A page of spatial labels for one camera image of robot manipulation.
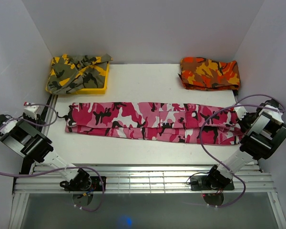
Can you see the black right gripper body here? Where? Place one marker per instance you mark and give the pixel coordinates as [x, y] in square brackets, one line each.
[248, 119]

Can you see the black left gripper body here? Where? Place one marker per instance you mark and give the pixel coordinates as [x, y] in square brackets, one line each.
[25, 117]

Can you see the pink camouflage trousers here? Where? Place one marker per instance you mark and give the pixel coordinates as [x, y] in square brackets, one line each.
[179, 123]

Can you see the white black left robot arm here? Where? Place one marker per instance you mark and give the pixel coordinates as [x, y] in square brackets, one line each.
[25, 140]

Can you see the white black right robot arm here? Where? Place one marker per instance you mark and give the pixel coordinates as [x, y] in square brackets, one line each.
[264, 131]

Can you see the green yellow camouflage trousers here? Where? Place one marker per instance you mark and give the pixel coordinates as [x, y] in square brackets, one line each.
[80, 61]

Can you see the orange camouflage folded trousers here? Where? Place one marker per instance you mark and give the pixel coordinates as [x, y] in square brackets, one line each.
[198, 73]

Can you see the yellow plastic tray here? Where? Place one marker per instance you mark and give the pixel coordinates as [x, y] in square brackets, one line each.
[67, 79]

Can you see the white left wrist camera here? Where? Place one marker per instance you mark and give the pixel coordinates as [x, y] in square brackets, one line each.
[31, 110]

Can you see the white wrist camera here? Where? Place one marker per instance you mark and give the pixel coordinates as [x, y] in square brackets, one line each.
[241, 113]
[31, 110]

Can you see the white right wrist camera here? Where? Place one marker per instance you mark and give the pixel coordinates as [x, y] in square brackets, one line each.
[241, 113]

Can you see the aluminium rail frame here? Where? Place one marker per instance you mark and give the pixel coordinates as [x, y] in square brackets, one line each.
[132, 166]

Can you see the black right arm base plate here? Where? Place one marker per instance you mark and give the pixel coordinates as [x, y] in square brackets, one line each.
[204, 181]

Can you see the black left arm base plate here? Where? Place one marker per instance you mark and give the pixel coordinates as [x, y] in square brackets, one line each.
[92, 183]

